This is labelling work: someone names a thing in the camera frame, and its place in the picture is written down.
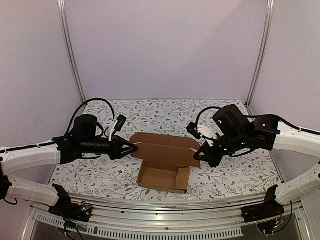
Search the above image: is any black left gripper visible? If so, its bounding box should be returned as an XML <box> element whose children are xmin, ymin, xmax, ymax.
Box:
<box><xmin>80</xmin><ymin>135</ymin><xmax>138</xmax><ymax>161</ymax></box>

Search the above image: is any brown cardboard box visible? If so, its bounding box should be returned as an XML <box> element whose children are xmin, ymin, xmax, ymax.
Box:
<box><xmin>129</xmin><ymin>132</ymin><xmax>201</xmax><ymax>194</ymax></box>

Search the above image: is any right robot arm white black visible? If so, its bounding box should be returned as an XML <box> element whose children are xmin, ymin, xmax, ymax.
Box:
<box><xmin>186</xmin><ymin>104</ymin><xmax>320</xmax><ymax>168</ymax></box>

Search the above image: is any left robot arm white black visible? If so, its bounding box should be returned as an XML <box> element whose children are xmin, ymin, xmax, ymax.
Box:
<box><xmin>0</xmin><ymin>114</ymin><xmax>138</xmax><ymax>217</ymax></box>

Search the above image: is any floral patterned table mat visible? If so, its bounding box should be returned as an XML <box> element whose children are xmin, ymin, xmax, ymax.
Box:
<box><xmin>50</xmin><ymin>99</ymin><xmax>281</xmax><ymax>202</ymax></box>

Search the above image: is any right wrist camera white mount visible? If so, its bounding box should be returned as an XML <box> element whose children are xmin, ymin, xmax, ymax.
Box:
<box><xmin>186</xmin><ymin>122</ymin><xmax>222</xmax><ymax>147</ymax></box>

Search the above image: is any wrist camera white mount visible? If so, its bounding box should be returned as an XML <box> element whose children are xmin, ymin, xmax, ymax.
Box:
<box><xmin>186</xmin><ymin>122</ymin><xmax>222</xmax><ymax>147</ymax></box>
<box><xmin>105</xmin><ymin>114</ymin><xmax>127</xmax><ymax>142</ymax></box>

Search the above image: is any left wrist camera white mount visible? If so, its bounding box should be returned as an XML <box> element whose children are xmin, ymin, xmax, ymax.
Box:
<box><xmin>105</xmin><ymin>114</ymin><xmax>127</xmax><ymax>142</ymax></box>

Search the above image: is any black right camera cable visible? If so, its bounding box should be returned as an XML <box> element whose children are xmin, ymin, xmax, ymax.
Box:
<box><xmin>194</xmin><ymin>106</ymin><xmax>221</xmax><ymax>128</ymax></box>

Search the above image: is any black camera cable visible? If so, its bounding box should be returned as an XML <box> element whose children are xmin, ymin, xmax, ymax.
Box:
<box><xmin>63</xmin><ymin>98</ymin><xmax>116</xmax><ymax>138</ymax></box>
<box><xmin>194</xmin><ymin>106</ymin><xmax>221</xmax><ymax>128</ymax></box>

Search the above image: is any black left camera cable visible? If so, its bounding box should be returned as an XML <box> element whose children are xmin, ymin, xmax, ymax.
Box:
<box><xmin>63</xmin><ymin>98</ymin><xmax>116</xmax><ymax>138</ymax></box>

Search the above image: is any curved aluminium rail base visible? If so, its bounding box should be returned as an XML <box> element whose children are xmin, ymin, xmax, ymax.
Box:
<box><xmin>21</xmin><ymin>194</ymin><xmax>315</xmax><ymax>240</ymax></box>

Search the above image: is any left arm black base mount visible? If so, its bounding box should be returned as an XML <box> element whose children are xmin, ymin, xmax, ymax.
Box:
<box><xmin>48</xmin><ymin>184</ymin><xmax>93</xmax><ymax>223</ymax></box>

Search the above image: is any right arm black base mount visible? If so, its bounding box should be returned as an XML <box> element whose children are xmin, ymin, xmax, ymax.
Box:
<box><xmin>241</xmin><ymin>184</ymin><xmax>285</xmax><ymax>235</ymax></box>

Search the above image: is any left aluminium corner post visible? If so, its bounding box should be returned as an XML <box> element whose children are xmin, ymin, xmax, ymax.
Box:
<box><xmin>57</xmin><ymin>0</ymin><xmax>87</xmax><ymax>103</ymax></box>

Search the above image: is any aluminium corner post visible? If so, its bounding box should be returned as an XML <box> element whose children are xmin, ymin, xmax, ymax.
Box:
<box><xmin>245</xmin><ymin>0</ymin><xmax>275</xmax><ymax>108</ymax></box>
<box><xmin>57</xmin><ymin>0</ymin><xmax>87</xmax><ymax>103</ymax></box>

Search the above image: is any right aluminium corner post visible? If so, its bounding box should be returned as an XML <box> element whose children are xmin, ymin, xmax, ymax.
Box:
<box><xmin>245</xmin><ymin>0</ymin><xmax>275</xmax><ymax>108</ymax></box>

